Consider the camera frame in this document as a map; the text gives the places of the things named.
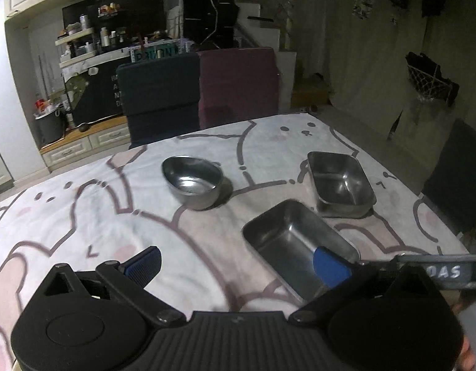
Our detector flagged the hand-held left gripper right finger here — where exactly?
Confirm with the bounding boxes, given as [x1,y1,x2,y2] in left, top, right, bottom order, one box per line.
[288,246,439,325]

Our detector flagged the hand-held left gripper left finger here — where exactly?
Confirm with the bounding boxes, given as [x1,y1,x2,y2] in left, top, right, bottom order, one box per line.
[41,246,186,327]

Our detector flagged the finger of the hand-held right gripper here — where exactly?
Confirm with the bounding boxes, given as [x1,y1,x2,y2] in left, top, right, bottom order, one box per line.
[367,260,400,272]

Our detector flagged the rectangular steel container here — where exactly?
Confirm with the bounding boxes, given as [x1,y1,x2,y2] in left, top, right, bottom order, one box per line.
[306,151,377,218]
[241,199,361,304]

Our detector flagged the round steel bowl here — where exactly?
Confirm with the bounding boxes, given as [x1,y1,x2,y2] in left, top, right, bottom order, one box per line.
[162,155,224,211]

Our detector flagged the pink bear printed tablecloth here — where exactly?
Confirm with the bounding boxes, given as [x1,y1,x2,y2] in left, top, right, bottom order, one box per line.
[0,112,470,371]

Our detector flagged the dark grey chair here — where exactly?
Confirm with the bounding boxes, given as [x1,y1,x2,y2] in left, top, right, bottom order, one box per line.
[420,118,476,241]

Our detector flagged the wooden-topped drawer bench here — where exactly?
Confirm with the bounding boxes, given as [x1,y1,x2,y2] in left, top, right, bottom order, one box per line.
[40,117,133,171]

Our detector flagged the grey bucket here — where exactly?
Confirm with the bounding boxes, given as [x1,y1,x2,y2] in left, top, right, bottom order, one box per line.
[34,107,67,144]

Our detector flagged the dark blue chair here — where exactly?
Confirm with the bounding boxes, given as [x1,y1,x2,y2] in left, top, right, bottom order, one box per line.
[117,53,202,150]

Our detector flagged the brown cardboard box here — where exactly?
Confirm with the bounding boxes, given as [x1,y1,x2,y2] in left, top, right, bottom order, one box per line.
[291,79,333,111]

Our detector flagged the black cabinet white lettering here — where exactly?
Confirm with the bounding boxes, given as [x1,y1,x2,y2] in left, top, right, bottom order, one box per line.
[62,61,126,129]

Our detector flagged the maroon chair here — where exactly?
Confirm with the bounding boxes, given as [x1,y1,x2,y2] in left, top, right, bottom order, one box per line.
[197,47,281,130]

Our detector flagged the shelf with bottles and jars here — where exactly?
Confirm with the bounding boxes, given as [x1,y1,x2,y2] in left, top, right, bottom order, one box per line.
[54,3,178,71]

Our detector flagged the hanging black jacket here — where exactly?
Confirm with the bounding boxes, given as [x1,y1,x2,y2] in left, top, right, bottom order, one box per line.
[183,0,241,45]

